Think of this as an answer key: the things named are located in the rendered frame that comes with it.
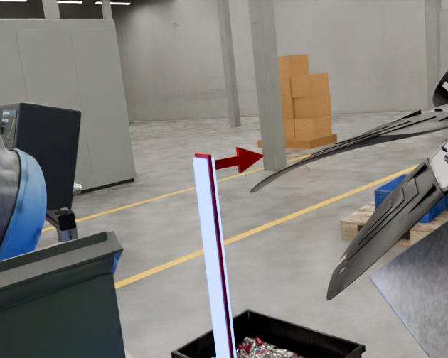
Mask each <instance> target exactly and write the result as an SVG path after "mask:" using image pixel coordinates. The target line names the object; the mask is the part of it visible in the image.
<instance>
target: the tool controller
mask: <svg viewBox="0 0 448 358"><path fill-rule="evenodd" d="M81 115H82V113H81V111H80V110H78V109H69V108H63V107H54V106H48V105H44V104H34V103H29V102H17V103H11V104H2V105H0V133H1V137H2V138H3V139H4V147H5V149H6V150H9V149H13V148H17V149H19V150H21V151H23V152H26V153H28V154H29V155H30V156H33V157H34V158H35V159H36V161H37V162H38V164H39V166H40V167H41V170H42V172H43V177H44V180H45V184H46V195H47V205H46V210H59V211H60V208H64V207H66V208H68V209H69V210H71V209H72V203H73V195H80V194H81V190H82V188H81V185H77V184H75V171H76V164H77V157H78V144H79V136H80V125H81Z"/></svg>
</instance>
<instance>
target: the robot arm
mask: <svg viewBox="0 0 448 358"><path fill-rule="evenodd" d="M46 205H47V195H46V184H45V180H44V177H43V172H42V170H41V167H40V166H39V164H38V162H37V161H36V159H35V158H34V157H33V156H30V155H29V154H28V153H26V152H23V151H21V150H19V149H17V148H13V149H9V150H6V149H5V147H4V142H3V140H2V137H1V133H0V261H1V260H4V259H8V258H11V257H14V256H18V255H22V254H26V253H28V252H32V251H35V250H36V247H37V246H38V243H39V240H40V238H41V232H42V229H43V226H44V223H45V219H46Z"/></svg>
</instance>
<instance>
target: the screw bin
mask: <svg viewBox="0 0 448 358"><path fill-rule="evenodd" d="M232 322H233V334H234V340H235V346H237V345H238V344H240V343H241V342H243V341H244V339H245V338H246V337H254V338H257V337H258V338H259V339H260V340H262V341H265V342H268V343H270V344H273V345H276V346H278V347H282V348H284V349H288V350H290V351H292V352H296V353H298V354H301V355H304V356H305V357H309V358H362V353H364V352H365V351H366V346H365V345H364V344H360V343H357V342H353V341H350V340H346V339H344V338H341V337H337V336H334V335H330V334H328V333H325V332H321V331H318V330H314V329H311V328H309V327H305V326H302V325H298V324H295V323H293V322H289V321H286V320H282V319H279V318H275V317H272V316H270V315H265V314H263V313H259V312H257V311H254V310H251V309H246V310H245V311H243V312H241V313H240V314H238V315H236V316H234V317H233V318H232ZM215 356H216V350H215V338H214V331H213V329H212V330H209V331H207V332H206V333H204V334H202V335H201V336H199V337H197V338H196V339H194V340H191V341H190V342H188V343H186V344H185V345H183V346H181V347H179V348H178V349H175V350H174V351H172V352H171V357H172V358H211V357H215Z"/></svg>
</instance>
